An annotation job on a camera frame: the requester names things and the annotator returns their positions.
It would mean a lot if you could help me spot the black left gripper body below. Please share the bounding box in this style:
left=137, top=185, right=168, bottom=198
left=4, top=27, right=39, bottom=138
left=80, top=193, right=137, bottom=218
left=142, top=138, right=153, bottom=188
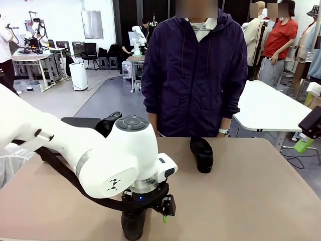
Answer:
left=121, top=185, right=169, bottom=214

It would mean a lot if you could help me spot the black leather loafer shoe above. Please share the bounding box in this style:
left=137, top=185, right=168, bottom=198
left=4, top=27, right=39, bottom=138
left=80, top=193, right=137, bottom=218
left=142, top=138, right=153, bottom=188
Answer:
left=121, top=210, right=148, bottom=241
left=190, top=136, right=214, bottom=174
left=94, top=111, right=123, bottom=138

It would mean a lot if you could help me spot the person's right forearm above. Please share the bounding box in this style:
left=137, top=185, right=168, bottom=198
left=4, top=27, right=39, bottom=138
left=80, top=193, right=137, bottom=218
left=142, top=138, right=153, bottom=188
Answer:
left=148, top=112, right=158, bottom=128

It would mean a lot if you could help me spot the black shoe stand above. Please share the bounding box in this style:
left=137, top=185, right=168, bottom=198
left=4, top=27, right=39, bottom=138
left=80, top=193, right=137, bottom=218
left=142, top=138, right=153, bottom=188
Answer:
left=61, top=116, right=101, bottom=129

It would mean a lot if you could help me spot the white table with metal legs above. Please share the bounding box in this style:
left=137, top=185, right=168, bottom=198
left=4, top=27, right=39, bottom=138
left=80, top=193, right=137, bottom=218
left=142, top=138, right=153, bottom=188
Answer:
left=232, top=80, right=321, bottom=159

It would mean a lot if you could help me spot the mannequin in beige jacket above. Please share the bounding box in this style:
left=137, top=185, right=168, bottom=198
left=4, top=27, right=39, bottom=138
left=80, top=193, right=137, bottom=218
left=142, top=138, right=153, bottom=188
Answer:
left=242, top=1, right=268, bottom=67

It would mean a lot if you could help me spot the person in purple jacket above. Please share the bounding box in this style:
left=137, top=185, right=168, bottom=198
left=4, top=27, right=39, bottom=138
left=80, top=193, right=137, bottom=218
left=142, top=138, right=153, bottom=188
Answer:
left=141, top=0, right=248, bottom=138

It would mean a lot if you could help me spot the computer case with coloured lights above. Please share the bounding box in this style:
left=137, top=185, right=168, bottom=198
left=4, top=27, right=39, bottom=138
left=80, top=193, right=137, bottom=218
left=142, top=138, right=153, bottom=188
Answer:
left=121, top=61, right=133, bottom=80

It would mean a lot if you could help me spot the white plastic cover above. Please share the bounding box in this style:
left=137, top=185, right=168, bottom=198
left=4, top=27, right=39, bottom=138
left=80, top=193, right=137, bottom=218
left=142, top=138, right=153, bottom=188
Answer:
left=0, top=144, right=36, bottom=189

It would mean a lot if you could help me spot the white air purifier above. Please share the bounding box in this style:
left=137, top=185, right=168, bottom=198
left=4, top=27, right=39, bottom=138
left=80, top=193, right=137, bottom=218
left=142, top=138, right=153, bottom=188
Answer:
left=69, top=62, right=89, bottom=91

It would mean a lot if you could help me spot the small wooden robot table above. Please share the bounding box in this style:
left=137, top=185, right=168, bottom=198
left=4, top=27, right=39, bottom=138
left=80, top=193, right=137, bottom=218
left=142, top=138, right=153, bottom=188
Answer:
left=126, top=56, right=145, bottom=94

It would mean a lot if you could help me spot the black office chair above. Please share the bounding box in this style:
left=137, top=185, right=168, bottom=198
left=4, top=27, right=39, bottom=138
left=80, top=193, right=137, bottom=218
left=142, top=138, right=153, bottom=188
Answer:
left=80, top=43, right=100, bottom=70

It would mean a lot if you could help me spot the clear plastic storage bin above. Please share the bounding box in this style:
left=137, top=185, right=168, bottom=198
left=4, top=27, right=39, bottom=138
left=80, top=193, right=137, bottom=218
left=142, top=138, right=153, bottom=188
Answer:
left=15, top=80, right=42, bottom=92

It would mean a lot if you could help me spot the black box cabinet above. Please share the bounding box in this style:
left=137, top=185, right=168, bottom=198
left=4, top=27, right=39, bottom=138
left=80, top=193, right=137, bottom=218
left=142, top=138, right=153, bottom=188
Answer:
left=72, top=41, right=85, bottom=59

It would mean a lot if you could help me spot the wooden desk with metal legs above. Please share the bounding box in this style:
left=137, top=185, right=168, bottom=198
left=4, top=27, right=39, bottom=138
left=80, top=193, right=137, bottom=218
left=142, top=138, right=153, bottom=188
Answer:
left=11, top=54, right=55, bottom=92

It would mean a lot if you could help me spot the background person with dark hair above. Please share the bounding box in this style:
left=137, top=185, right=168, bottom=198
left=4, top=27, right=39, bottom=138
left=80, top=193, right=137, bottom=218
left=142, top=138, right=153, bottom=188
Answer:
left=141, top=17, right=151, bottom=42

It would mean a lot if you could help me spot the standing person in white shirt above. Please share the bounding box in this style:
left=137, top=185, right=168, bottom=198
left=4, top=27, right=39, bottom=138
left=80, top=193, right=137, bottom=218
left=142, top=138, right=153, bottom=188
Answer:
left=0, top=14, right=21, bottom=96

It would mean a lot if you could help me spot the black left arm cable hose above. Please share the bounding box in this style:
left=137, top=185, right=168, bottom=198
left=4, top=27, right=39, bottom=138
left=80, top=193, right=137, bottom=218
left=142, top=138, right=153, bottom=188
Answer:
left=11, top=139, right=169, bottom=211

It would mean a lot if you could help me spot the grey wall panel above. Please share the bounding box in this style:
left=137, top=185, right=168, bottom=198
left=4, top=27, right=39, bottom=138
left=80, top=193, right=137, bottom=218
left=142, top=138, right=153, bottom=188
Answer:
left=81, top=10, right=104, bottom=40

